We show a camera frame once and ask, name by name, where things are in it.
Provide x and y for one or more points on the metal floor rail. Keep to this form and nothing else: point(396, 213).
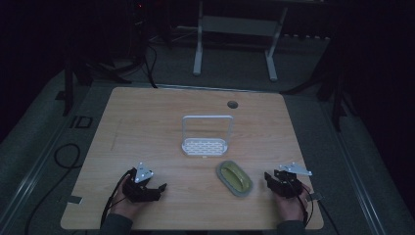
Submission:
point(29, 186)
point(359, 189)

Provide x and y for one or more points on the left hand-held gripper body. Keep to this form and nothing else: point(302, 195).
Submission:
point(138, 191)

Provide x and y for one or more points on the person's left hand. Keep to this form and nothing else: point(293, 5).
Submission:
point(125, 204)

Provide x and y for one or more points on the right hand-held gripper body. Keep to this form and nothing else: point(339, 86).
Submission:
point(288, 184)

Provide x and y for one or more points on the green and grey soap dish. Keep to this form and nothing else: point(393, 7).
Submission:
point(234, 178)

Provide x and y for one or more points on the grey tape piece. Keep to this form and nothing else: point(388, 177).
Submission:
point(315, 196)
point(75, 199)

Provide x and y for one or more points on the white metal stand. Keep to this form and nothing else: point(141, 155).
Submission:
point(238, 26)

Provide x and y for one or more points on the person's right hand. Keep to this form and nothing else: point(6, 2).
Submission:
point(290, 207)

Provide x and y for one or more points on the black tripod stand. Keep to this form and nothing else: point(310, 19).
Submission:
point(336, 104)
point(68, 94)

